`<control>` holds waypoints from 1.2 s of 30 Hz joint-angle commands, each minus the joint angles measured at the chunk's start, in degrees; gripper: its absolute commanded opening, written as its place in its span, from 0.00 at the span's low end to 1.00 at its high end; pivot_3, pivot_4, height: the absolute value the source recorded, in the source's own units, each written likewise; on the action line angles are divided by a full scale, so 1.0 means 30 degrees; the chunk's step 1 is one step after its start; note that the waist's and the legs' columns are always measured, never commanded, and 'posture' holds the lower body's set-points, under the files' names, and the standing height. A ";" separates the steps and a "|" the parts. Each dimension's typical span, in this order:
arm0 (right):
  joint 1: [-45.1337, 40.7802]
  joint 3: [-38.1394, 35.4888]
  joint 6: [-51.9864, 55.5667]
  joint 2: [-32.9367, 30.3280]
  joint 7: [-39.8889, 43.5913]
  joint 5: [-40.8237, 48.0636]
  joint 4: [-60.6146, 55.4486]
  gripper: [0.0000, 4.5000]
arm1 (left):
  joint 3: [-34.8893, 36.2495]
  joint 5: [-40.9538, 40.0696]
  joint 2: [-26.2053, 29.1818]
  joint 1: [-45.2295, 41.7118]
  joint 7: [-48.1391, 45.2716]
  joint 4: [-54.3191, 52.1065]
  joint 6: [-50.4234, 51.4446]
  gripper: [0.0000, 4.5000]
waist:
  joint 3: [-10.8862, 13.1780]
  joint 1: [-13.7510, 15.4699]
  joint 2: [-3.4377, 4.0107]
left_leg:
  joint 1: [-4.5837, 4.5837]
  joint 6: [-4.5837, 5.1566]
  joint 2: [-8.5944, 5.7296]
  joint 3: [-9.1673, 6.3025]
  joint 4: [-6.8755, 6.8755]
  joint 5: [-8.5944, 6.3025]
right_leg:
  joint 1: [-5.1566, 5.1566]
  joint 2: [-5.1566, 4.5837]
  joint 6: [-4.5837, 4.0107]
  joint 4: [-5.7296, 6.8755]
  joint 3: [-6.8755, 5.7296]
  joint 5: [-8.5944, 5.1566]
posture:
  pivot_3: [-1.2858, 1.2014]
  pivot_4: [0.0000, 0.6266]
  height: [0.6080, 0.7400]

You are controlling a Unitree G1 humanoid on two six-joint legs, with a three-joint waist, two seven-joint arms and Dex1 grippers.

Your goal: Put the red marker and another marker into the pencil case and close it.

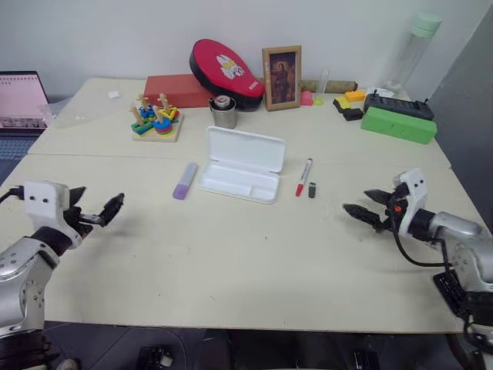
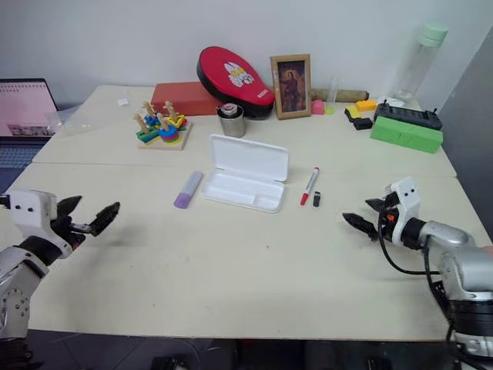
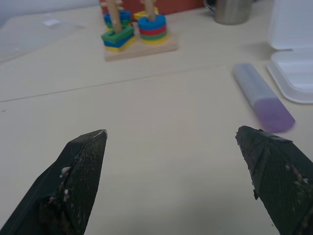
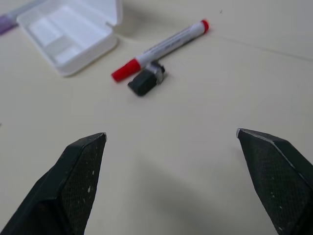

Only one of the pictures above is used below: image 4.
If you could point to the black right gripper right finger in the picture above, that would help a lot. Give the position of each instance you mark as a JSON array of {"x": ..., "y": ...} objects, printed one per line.
[{"x": 274, "y": 181}]

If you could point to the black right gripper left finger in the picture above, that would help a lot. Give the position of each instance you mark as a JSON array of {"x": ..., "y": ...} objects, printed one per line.
[{"x": 66, "y": 186}]

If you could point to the white plastic case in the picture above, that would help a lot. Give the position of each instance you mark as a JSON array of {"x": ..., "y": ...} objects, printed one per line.
[{"x": 68, "y": 36}]

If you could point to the red and white marker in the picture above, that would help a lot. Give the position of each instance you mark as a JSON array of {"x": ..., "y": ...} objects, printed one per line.
[{"x": 161, "y": 50}]

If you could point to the purple pen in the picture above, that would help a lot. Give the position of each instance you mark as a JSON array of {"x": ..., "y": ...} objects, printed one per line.
[{"x": 8, "y": 18}]

